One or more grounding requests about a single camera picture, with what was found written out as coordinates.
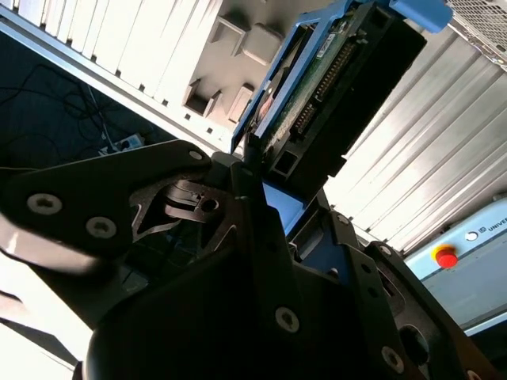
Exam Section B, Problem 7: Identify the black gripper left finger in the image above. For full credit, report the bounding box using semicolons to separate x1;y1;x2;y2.
0;140;306;346

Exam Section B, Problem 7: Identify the hard disk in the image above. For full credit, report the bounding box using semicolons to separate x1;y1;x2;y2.
228;0;455;288

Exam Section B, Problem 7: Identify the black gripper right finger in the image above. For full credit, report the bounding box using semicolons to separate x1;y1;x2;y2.
312;205;492;380

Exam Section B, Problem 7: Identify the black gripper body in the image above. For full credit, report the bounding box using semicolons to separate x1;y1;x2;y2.
81;237;436;380

